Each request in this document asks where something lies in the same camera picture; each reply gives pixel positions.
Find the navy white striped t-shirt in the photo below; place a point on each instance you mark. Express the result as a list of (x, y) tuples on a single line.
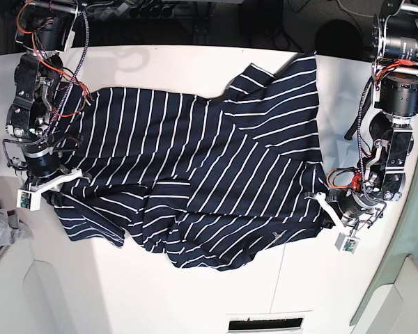
[(208, 182)]

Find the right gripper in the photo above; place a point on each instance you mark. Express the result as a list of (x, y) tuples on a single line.
[(44, 172)]

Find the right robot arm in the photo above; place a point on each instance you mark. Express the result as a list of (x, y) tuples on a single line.
[(42, 83)]

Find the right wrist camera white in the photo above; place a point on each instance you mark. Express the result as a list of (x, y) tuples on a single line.
[(30, 200)]

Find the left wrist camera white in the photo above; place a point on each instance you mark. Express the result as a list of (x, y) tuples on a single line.
[(346, 243)]

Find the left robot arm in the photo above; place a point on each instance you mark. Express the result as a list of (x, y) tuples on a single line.
[(388, 103)]

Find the grey clothes pile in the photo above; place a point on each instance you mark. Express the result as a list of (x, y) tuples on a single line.
[(3, 226)]

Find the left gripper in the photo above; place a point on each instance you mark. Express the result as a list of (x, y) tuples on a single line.
[(348, 209)]

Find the black round chair base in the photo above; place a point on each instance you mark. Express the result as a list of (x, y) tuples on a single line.
[(339, 38)]

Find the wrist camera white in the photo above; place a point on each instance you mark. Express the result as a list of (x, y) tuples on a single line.
[(346, 243), (30, 200)]

